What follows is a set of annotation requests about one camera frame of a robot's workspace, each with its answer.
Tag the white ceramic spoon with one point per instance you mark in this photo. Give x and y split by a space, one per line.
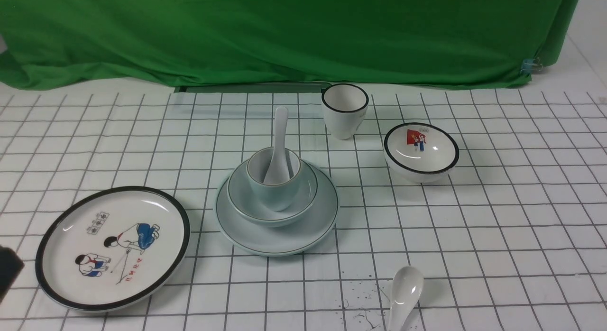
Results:
407 287

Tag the pale blue shallow bowl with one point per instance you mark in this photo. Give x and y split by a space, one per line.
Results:
245 202

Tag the white plate with children picture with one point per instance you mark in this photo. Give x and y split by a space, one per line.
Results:
112 249

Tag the white grid tablecloth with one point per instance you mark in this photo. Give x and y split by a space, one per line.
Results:
513 239

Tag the white bowl with flag picture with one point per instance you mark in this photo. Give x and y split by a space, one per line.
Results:
420 152

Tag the pale blue cup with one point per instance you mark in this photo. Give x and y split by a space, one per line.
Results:
275 187

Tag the white cup with bicycle print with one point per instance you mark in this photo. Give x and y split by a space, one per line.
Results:
344 107

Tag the blue binder clip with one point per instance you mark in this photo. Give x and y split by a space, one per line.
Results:
530 66

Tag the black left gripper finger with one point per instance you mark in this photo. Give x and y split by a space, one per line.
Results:
11 266

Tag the pale blue plate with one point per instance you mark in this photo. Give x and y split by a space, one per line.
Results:
256 229

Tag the green backdrop cloth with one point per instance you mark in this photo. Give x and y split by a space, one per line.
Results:
455 44

